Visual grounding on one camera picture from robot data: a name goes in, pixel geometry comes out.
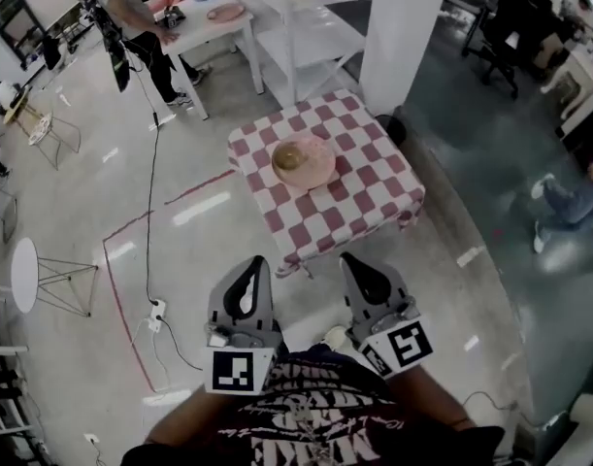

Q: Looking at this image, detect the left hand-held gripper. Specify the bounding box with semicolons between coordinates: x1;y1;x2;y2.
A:
203;254;284;397

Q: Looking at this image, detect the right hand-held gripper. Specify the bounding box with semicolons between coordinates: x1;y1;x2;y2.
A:
340;251;435;382

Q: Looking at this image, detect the pink plate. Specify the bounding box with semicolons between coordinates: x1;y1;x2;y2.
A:
271;133;337;189

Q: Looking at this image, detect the small brown bowl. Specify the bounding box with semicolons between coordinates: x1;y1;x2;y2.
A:
271;142;308;174

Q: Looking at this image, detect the person's left forearm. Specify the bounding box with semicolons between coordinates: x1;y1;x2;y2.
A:
143;385;244;455

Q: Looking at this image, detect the person's right forearm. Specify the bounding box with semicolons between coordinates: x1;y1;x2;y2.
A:
387;361;477;431

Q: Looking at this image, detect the person's right white shoe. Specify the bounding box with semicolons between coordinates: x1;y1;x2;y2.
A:
324;325;348;350

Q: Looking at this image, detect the white power strip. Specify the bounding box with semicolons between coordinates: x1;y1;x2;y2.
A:
148;298;168;334

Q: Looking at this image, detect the checkered cloth table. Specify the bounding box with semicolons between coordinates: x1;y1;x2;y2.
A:
226;88;427;281

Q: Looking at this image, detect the person's dark printed shirt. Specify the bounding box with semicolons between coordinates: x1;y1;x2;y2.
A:
120;345;506;466

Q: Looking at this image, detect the black round bin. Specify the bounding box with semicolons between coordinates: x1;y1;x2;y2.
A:
373;113;409;150

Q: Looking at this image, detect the white round side table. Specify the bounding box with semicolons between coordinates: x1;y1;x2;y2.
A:
10;237;100;319

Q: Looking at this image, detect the white metal shelf rack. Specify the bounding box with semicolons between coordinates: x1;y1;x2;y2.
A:
217;0;375;109

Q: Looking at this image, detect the white stool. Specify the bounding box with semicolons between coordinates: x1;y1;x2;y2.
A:
26;112;82;172

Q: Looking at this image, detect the white pillar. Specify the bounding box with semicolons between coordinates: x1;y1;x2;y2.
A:
358;0;452;117

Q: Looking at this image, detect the black office chair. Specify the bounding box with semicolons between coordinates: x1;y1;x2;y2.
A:
460;0;531;99

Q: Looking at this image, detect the pale pink dish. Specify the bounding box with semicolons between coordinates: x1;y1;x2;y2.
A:
206;3;247;23

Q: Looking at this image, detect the small wooden table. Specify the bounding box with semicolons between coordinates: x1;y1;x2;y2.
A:
2;87;41;126

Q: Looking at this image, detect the black handheld device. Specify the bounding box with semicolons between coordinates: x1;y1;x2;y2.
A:
159;6;187;30

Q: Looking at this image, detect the short black floor cable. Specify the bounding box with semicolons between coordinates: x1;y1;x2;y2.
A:
157;316;206;374

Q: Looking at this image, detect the white floor cable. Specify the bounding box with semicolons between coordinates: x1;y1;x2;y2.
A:
130;317;174;393

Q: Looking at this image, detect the long black floor cable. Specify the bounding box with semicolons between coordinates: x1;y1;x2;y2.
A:
130;63;163;308

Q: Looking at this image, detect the white frame rack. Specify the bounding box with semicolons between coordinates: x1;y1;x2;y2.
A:
0;279;31;436

